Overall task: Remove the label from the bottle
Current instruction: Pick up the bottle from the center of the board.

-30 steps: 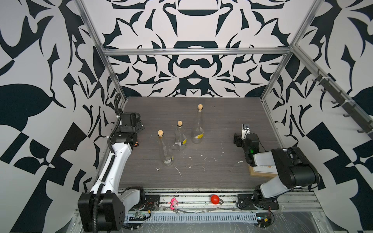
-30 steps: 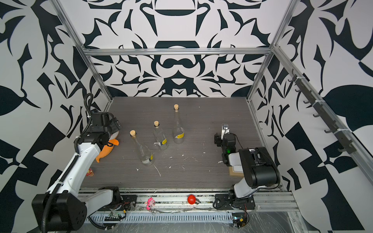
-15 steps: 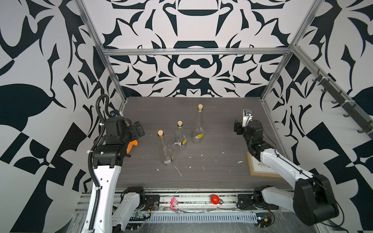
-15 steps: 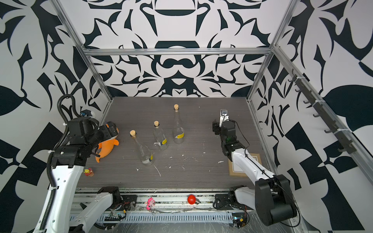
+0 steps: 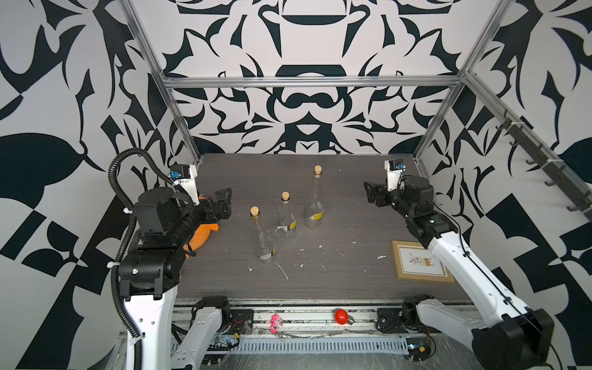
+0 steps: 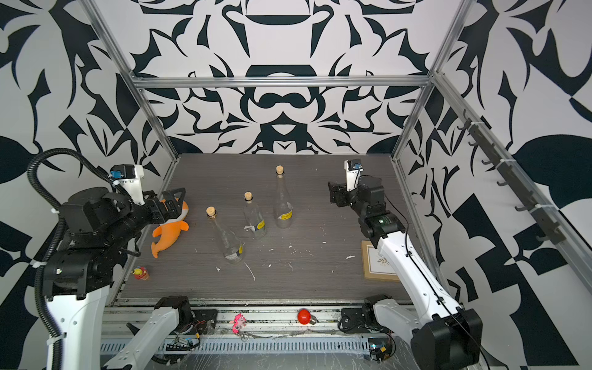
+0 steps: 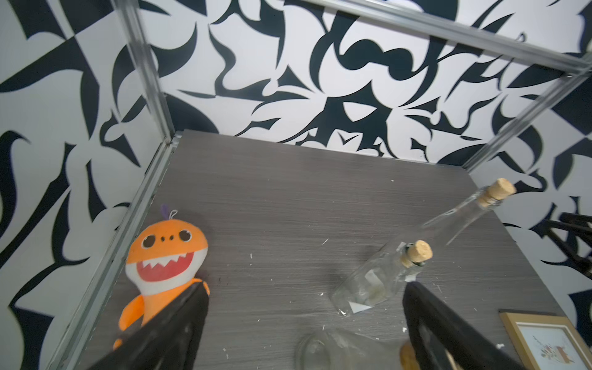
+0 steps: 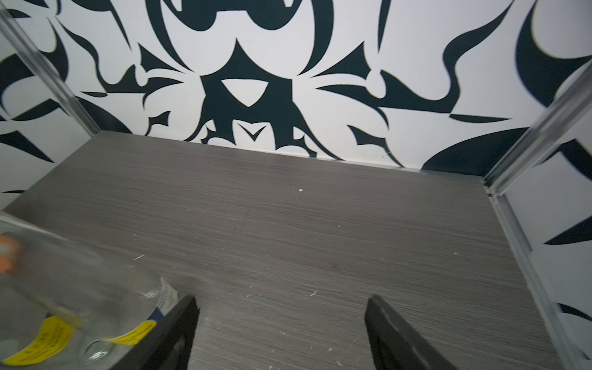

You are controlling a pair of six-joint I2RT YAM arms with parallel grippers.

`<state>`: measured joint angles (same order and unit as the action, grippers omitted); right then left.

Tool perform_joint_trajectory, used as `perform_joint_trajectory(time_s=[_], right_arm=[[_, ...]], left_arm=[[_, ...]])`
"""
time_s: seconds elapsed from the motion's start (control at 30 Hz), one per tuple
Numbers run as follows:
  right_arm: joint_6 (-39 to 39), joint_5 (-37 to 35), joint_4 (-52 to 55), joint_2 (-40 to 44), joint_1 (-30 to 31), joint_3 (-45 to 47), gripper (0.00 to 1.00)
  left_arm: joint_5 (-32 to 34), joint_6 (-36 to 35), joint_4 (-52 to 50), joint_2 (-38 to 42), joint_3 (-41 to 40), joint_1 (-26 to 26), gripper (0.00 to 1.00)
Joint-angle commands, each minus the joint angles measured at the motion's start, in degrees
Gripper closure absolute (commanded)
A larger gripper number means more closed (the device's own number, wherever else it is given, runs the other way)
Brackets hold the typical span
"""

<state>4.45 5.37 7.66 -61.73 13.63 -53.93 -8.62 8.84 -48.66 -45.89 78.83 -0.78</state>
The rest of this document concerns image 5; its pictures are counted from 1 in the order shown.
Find glass bottle with cork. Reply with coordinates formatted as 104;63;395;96
250;207;276;264
277;191;297;239

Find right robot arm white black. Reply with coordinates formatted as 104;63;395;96
364;175;555;369

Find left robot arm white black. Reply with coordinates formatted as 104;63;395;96
118;187;232;369

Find far tall glass bottle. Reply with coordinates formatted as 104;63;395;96
304;165;325;229

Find orange shark plush toy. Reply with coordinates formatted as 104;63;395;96
183;197;219;258

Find wooden framed picture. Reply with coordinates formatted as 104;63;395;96
391;240;456;283

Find red ball knob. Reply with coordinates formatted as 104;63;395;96
335;308;350;325

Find pink clip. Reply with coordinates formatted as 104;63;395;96
268;313;283;335

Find green circuit board left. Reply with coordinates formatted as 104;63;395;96
208;337;240;351

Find circuit board right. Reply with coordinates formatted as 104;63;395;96
407;341;437;363

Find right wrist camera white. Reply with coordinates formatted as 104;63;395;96
385;159;405;192

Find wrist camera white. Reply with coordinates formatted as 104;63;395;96
385;159;405;192
170;164;200;205

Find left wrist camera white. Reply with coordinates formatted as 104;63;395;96
170;164;200;205

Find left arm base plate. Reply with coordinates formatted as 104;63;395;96
231;309;254;335

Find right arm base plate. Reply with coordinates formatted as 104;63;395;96
376;308;418;334

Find black wall hook rack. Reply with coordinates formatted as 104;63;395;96
496;109;591;222

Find white slotted cable duct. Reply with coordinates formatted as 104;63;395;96
231;337;409;356

